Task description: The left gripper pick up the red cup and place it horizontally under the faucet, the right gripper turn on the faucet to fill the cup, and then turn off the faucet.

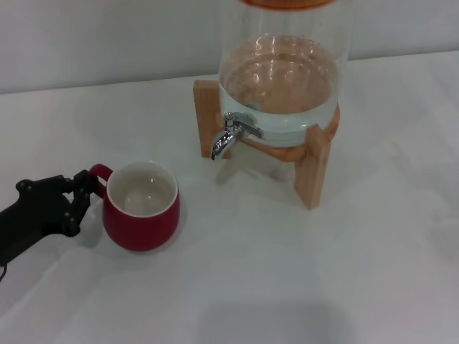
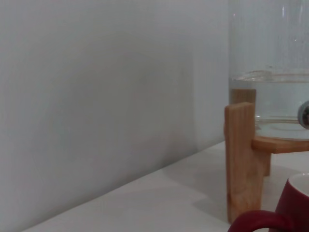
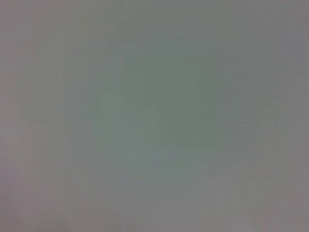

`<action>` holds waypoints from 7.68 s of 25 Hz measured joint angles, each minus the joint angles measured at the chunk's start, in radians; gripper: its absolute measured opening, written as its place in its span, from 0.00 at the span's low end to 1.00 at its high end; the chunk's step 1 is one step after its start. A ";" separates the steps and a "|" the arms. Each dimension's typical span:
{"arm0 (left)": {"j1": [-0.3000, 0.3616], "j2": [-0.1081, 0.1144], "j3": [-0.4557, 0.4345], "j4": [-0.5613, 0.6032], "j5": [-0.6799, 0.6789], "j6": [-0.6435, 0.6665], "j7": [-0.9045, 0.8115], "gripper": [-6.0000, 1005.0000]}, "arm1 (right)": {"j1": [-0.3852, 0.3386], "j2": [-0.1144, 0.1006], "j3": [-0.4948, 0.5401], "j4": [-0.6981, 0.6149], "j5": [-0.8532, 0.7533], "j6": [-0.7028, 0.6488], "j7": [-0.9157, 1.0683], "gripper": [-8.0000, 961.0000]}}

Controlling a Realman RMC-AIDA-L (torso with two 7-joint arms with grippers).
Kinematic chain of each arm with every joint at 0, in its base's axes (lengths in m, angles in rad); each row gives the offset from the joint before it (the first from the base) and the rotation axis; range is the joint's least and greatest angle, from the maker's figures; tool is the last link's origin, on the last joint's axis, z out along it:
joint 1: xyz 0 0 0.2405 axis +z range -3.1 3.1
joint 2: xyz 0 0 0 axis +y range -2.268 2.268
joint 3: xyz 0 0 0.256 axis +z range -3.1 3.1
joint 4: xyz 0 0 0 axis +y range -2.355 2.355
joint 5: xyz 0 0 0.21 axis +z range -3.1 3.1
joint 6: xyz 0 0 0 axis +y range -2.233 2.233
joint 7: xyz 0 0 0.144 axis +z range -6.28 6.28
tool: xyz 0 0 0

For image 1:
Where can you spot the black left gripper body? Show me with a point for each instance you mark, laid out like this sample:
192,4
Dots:
32,222

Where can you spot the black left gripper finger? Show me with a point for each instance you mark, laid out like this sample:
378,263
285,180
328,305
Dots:
79,211
43,183

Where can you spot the red ceramic cup white inside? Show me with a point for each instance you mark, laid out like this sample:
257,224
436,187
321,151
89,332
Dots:
143,229

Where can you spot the chrome faucet tap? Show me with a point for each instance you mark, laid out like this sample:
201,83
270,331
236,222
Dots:
224,141

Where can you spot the wooden dispenser stand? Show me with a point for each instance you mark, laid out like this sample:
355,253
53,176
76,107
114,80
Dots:
313,172

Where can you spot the clear glass water dispenser jar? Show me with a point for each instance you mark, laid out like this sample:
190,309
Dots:
283,71

